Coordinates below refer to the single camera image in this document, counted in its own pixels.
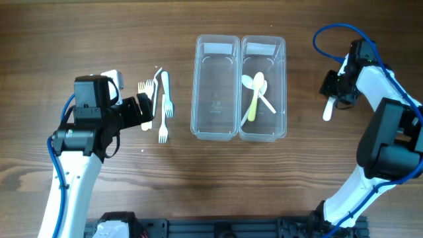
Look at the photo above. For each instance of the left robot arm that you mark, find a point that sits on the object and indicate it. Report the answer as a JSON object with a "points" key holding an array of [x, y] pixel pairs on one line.
{"points": [[78, 148]]}

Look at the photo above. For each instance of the white plastic spoon long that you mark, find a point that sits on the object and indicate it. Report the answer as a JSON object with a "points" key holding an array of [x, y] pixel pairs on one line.
{"points": [[247, 82]]}

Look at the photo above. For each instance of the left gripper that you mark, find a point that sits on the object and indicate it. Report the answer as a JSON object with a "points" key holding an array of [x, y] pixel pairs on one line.
{"points": [[135, 118]]}

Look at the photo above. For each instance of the light blue plastic fork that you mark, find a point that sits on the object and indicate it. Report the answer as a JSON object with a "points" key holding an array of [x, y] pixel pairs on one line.
{"points": [[166, 86]]}

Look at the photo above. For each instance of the white plastic fork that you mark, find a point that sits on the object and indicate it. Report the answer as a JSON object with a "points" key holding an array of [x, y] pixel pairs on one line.
{"points": [[163, 130], [149, 88]]}

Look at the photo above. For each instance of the right clear plastic container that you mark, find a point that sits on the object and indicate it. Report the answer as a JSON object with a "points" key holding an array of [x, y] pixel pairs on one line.
{"points": [[266, 54]]}

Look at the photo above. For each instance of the clear plastic container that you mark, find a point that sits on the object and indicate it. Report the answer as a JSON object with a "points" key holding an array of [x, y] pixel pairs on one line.
{"points": [[266, 54], [216, 87]]}

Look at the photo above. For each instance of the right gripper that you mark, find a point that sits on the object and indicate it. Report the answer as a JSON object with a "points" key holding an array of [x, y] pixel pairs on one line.
{"points": [[326, 87]]}

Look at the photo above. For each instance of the yellow plastic spoon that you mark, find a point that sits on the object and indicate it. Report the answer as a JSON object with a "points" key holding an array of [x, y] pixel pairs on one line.
{"points": [[257, 83]]}

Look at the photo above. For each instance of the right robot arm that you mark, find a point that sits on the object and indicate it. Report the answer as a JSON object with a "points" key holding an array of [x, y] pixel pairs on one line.
{"points": [[389, 152]]}

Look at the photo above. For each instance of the white plastic spoon thick handle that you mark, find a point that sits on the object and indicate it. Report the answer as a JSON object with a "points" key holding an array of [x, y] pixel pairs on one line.
{"points": [[327, 114]]}

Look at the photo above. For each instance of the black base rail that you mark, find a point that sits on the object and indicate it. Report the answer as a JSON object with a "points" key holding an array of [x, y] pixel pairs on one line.
{"points": [[283, 227]]}

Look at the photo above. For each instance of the white fork on its side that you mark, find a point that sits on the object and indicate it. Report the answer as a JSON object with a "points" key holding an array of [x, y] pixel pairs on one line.
{"points": [[156, 84]]}

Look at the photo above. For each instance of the left clear plastic container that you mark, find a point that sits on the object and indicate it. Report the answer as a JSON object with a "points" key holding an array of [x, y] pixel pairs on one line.
{"points": [[216, 87]]}

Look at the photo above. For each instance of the yellow plastic fork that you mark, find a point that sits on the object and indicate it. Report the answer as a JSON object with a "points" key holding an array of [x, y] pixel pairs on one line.
{"points": [[141, 89]]}

